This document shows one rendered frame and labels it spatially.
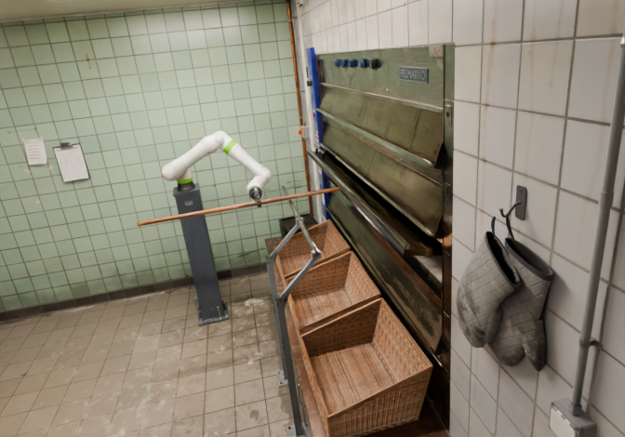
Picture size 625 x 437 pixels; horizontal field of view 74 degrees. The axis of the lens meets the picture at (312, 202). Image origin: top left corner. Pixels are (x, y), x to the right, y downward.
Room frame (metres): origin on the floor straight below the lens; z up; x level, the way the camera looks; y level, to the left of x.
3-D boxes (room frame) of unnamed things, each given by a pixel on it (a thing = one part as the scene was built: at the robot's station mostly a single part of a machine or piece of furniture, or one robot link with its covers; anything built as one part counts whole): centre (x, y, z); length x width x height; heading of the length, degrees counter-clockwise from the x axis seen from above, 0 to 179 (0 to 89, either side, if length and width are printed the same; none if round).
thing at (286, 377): (2.44, 0.24, 0.59); 1.27 x 0.31 x 1.17; 10
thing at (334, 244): (2.77, 0.06, 0.72); 0.56 x 0.49 x 0.28; 11
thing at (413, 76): (2.25, -0.33, 1.99); 1.80 x 0.08 x 0.21; 10
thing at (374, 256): (2.24, -0.30, 1.02); 1.79 x 0.11 x 0.19; 10
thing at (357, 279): (2.18, -0.04, 0.72); 0.56 x 0.49 x 0.28; 9
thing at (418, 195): (2.24, -0.30, 1.54); 1.79 x 0.11 x 0.19; 10
